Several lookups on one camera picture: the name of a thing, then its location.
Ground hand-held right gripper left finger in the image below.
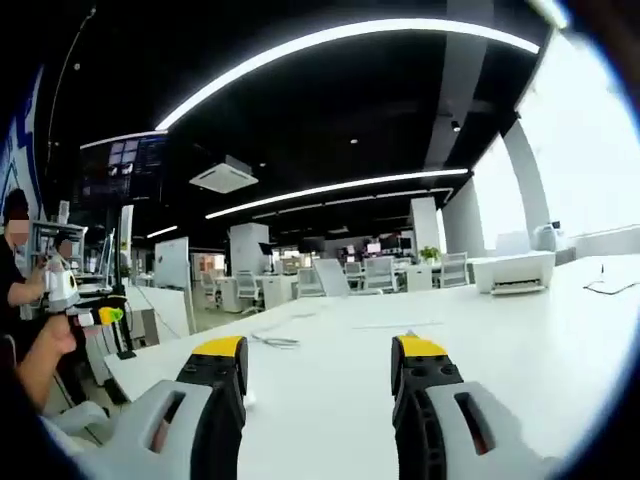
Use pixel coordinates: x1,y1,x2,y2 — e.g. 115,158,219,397
94,335,250,480

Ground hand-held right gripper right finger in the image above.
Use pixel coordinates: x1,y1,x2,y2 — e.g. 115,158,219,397
390,333,561,480

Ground white power strip cable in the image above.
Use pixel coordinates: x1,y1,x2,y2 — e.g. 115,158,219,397
248,327,302,350

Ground long ceiling light strip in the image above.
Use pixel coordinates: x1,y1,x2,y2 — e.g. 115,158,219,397
203,167,475,221
153,17,542,133

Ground person's left hand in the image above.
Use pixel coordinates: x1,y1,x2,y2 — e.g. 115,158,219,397
42,313,79,357

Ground metal shelf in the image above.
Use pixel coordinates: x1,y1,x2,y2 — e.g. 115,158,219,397
28,221,90,282

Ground white whiteboard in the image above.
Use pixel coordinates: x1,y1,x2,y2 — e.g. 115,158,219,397
153,236,192,290

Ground white table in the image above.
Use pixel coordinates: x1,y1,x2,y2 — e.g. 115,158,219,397
102,254,640,480

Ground row of white office chairs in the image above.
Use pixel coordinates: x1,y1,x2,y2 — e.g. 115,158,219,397
199,251,471,316

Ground white printer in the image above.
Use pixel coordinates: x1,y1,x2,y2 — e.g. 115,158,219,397
472,249,558,297

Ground ceiling air conditioner vent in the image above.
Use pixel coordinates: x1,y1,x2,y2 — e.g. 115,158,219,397
188,154,260,195

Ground white tilted board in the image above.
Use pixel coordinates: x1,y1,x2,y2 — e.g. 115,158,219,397
312,257,352,298

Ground wall display screens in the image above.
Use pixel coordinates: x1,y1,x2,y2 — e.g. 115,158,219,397
78,131,170,202

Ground blue and white wall poster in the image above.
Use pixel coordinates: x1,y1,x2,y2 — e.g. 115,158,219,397
0,64,47,224

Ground thin black cable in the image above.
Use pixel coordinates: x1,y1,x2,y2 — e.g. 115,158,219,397
582,263,640,297

